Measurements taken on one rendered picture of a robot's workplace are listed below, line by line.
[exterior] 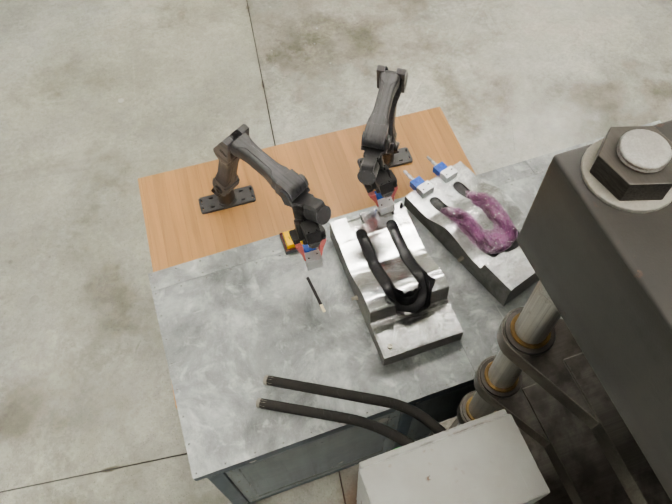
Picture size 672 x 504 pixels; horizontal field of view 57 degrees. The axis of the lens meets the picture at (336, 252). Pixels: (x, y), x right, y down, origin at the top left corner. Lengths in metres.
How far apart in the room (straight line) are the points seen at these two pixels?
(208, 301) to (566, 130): 2.35
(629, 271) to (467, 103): 3.01
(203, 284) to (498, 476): 1.24
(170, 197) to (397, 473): 1.47
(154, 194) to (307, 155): 0.58
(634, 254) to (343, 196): 1.58
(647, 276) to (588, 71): 3.37
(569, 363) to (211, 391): 1.11
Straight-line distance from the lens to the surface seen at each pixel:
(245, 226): 2.18
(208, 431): 1.90
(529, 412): 1.42
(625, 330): 0.80
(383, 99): 1.92
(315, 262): 1.91
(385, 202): 2.02
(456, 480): 1.16
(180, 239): 2.20
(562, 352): 1.21
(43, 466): 2.93
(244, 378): 1.93
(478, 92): 3.77
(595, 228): 0.78
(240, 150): 1.81
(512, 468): 1.19
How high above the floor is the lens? 2.60
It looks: 59 degrees down
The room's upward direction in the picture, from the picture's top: 2 degrees counter-clockwise
